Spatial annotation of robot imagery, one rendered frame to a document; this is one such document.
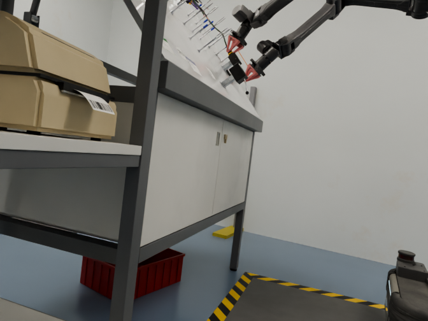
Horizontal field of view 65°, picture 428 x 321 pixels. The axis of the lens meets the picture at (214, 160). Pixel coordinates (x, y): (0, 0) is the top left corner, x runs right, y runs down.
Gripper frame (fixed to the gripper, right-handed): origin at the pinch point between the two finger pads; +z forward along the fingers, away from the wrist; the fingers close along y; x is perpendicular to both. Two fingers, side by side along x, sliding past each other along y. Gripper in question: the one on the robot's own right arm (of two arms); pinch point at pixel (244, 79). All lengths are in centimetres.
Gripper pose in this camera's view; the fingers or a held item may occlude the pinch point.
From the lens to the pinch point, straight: 169.0
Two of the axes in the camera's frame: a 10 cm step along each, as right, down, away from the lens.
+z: -7.3, 6.5, 2.1
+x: 5.5, 7.4, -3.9
